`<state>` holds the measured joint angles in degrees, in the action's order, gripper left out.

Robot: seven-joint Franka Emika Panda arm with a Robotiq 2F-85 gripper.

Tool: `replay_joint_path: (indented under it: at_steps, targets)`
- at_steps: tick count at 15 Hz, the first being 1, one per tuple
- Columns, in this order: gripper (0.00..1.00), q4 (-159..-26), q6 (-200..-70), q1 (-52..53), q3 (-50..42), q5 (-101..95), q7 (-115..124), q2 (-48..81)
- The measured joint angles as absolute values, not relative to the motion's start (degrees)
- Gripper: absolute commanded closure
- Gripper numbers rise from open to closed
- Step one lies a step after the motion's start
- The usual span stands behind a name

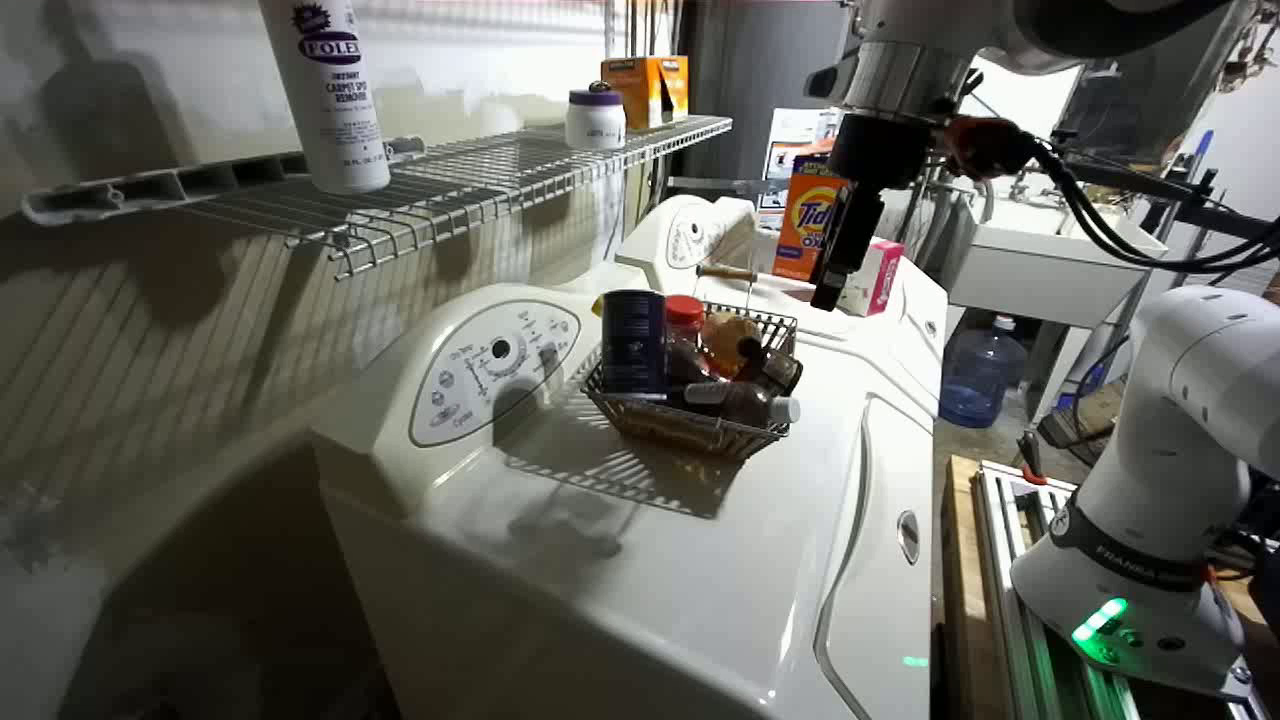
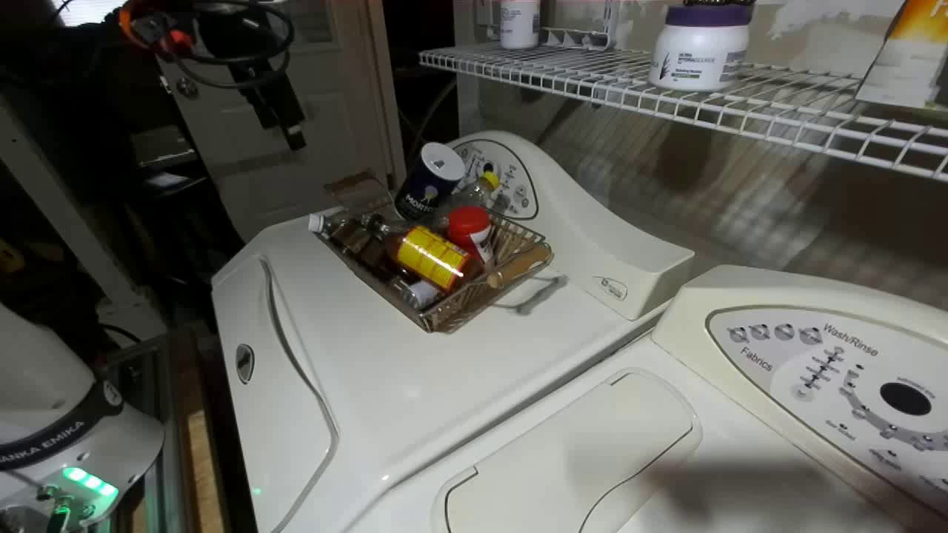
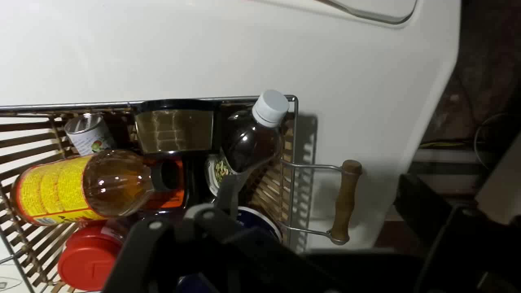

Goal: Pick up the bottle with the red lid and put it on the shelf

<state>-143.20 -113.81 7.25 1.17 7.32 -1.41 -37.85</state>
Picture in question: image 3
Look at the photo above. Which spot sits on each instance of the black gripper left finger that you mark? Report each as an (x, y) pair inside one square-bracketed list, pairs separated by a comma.
[(157, 255)]

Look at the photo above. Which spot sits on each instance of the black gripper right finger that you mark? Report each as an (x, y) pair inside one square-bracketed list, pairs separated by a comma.
[(466, 250)]

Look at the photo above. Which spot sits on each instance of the vinegar bottle with yellow label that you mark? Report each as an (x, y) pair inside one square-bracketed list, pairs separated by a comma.
[(59, 190)]

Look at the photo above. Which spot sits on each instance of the dark bottle with white cap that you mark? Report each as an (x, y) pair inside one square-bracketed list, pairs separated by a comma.
[(250, 141)]

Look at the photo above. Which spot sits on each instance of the dark glass jar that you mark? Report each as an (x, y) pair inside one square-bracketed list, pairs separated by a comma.
[(173, 131)]

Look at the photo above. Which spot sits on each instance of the small can with silver top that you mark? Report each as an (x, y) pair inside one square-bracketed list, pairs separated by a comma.
[(90, 139)]

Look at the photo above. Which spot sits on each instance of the white washing machine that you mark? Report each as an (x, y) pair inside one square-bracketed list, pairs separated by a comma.
[(217, 50)]

